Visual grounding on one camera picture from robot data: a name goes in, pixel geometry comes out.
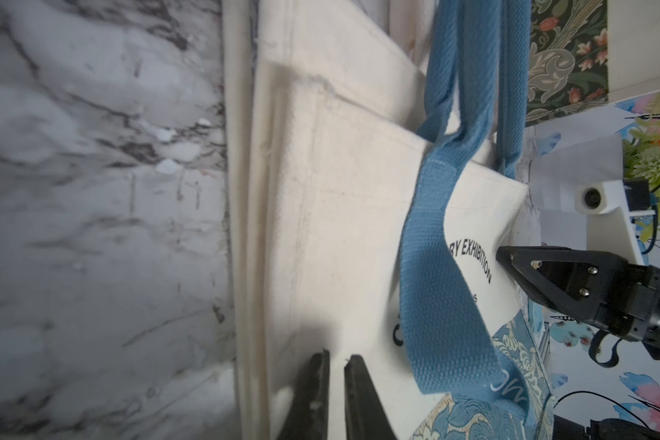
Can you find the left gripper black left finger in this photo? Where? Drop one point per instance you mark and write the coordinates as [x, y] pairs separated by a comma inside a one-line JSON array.
[[308, 417]]

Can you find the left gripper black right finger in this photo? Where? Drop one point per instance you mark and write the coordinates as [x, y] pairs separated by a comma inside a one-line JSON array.
[[364, 414]]

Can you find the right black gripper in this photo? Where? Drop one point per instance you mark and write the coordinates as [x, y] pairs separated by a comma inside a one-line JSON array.
[[581, 285]]

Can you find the blue handled canvas tote bag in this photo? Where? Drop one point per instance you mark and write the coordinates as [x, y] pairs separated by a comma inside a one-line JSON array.
[[381, 241]]

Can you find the potted artificial flower plant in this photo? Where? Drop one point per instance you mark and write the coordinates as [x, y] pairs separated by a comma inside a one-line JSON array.
[[641, 150]]

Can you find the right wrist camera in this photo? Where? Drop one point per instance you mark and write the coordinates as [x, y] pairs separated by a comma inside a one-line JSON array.
[[611, 208]]

